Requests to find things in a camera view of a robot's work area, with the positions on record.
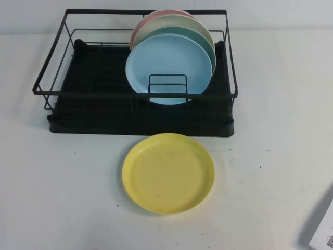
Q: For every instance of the yellow plate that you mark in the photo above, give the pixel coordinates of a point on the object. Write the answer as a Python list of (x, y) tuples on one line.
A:
[(169, 177)]

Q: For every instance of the light blue plate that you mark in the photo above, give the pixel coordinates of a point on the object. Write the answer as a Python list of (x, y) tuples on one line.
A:
[(166, 60)]

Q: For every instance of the green plate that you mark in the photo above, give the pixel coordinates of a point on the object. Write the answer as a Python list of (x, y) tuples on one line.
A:
[(179, 32)]

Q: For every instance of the cream white plate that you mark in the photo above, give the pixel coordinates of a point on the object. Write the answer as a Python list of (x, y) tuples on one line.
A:
[(177, 21)]

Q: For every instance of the pink plate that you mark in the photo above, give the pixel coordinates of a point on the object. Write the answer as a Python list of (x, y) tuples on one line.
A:
[(145, 19)]

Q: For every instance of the black plastic drip tray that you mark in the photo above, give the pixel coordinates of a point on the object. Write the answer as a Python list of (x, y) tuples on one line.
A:
[(104, 129)]

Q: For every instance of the white box with QR label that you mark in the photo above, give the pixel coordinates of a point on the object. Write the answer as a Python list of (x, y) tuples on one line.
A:
[(323, 231)]

